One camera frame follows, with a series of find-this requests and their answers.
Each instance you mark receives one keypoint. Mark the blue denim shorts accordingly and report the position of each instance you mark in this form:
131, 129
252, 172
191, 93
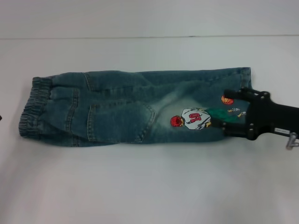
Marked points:
105, 112

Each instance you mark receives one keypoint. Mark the small silver metal bracket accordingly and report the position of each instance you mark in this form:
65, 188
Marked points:
292, 141

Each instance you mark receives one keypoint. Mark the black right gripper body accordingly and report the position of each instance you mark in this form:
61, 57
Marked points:
268, 116

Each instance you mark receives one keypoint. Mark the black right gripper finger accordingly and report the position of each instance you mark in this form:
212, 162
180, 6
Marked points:
237, 94
236, 128

